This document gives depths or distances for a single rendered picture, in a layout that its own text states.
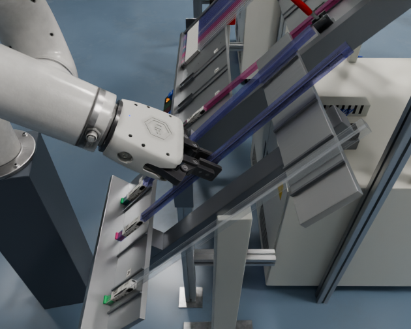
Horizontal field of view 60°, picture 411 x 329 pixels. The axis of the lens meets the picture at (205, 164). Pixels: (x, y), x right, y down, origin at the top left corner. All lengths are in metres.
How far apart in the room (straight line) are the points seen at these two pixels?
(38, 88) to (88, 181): 1.45
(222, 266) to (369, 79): 0.98
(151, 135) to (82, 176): 1.46
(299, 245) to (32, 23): 0.96
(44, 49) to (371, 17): 0.54
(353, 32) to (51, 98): 0.53
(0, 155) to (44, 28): 0.49
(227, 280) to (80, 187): 1.22
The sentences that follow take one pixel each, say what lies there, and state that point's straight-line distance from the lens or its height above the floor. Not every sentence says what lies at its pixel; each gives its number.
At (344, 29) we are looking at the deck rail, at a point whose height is 1.05.
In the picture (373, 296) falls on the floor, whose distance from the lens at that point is 1.60.
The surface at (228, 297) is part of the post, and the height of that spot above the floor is 0.54.
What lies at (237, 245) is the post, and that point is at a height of 0.76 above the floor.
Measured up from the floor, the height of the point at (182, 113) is 0.73.
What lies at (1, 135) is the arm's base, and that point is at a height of 0.79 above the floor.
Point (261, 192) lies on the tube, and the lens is 0.43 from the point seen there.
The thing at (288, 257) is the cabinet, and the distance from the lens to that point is 1.26.
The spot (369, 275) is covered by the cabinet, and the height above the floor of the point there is 0.15.
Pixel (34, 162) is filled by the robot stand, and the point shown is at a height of 0.68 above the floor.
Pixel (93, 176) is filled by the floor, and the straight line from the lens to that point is 1.91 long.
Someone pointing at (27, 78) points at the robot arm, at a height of 1.11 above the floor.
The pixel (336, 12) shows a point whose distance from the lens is 0.78.
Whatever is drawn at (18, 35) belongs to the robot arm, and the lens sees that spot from 0.56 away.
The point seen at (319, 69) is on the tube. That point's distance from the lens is 0.46.
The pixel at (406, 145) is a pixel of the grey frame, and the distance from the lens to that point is 0.91.
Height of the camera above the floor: 1.33
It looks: 45 degrees down
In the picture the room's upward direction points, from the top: straight up
